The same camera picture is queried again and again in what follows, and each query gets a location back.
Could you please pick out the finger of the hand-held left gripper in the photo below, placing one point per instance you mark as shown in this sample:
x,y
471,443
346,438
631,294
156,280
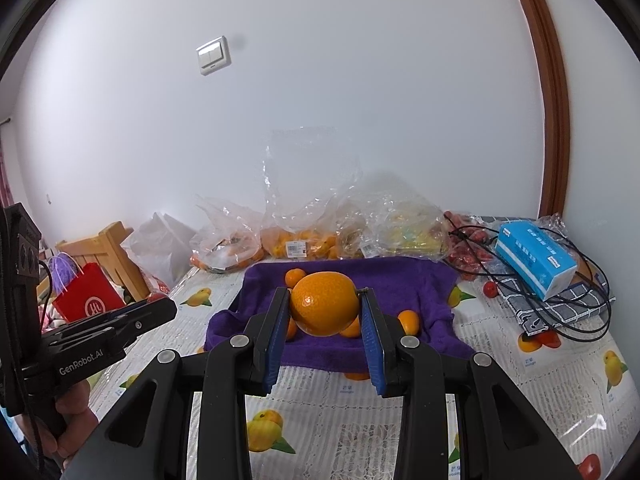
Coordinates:
x,y
150,322
145,302

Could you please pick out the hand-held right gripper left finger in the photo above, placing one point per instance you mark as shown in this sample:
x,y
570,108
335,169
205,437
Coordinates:
x,y
277,345

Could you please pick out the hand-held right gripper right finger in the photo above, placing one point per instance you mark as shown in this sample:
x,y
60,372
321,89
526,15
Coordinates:
x,y
372,345

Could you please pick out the orange tangerine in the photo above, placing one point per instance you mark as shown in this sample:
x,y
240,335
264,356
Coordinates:
x,y
295,276
352,329
357,375
407,321
291,329

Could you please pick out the purple towel-lined tray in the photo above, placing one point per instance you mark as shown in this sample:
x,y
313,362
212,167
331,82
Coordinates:
x,y
325,350

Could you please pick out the large orange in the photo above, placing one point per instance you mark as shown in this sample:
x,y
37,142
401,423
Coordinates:
x,y
324,302

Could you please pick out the person's left hand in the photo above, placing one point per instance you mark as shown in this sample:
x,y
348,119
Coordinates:
x,y
75,425

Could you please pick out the red paper bag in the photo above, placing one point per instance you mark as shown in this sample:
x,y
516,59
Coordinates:
x,y
92,295

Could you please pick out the white plastic bag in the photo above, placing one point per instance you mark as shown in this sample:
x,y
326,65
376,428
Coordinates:
x,y
160,250

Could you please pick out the crumpled clear bag of tangerines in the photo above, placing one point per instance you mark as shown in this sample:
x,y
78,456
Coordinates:
x,y
225,245

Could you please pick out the clear bag of oranges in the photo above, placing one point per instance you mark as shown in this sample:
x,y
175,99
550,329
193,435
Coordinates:
x,y
305,240

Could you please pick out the clear bag of yellow snacks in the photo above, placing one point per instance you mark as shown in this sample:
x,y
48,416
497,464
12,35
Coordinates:
x,y
405,230

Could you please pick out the small red fruit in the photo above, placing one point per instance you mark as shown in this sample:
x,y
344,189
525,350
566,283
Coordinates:
x,y
490,288

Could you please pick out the bag of red snacks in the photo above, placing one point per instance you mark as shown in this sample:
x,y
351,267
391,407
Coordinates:
x,y
470,255

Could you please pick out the blue tissue box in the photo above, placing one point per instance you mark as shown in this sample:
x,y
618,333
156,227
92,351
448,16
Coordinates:
x,y
537,260

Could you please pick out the grey checked cloth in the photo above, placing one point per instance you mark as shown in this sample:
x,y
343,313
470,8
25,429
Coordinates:
x,y
575,310

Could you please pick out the wooden furniture frame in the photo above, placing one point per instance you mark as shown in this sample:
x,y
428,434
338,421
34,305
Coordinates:
x,y
115,245

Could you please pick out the white light switch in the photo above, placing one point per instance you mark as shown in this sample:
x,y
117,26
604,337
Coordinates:
x,y
214,55

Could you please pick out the brown wooden door frame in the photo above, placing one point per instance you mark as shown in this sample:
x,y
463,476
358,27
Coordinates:
x,y
550,85

